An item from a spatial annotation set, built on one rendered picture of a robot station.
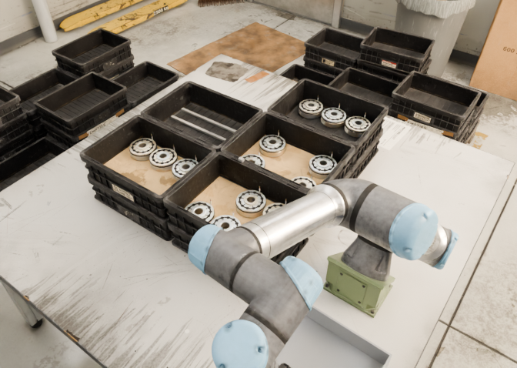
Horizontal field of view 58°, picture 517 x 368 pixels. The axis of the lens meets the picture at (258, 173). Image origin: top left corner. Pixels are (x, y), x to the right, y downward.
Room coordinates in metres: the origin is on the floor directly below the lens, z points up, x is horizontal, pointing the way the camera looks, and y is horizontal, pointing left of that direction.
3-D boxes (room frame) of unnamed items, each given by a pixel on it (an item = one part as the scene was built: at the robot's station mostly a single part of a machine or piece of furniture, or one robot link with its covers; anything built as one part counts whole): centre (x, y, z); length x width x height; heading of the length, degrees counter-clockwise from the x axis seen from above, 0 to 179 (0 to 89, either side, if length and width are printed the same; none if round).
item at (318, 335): (0.45, -0.10, 1.07); 0.27 x 0.20 x 0.05; 53
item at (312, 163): (1.30, -0.24, 0.86); 0.10 x 0.10 x 0.01
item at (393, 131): (1.75, -0.51, 0.70); 0.33 x 0.23 x 0.01; 54
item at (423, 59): (2.75, -0.88, 0.37); 0.42 x 0.34 x 0.46; 54
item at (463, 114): (2.19, -0.97, 0.37); 0.40 x 0.30 x 0.45; 54
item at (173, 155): (1.34, 0.36, 0.86); 0.10 x 0.10 x 0.01
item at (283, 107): (1.55, -0.28, 0.87); 0.40 x 0.30 x 0.11; 56
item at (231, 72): (2.23, 0.17, 0.71); 0.22 x 0.19 x 0.01; 54
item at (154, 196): (1.28, 0.39, 0.92); 0.40 x 0.30 x 0.02; 56
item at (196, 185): (1.06, 0.06, 0.87); 0.40 x 0.30 x 0.11; 56
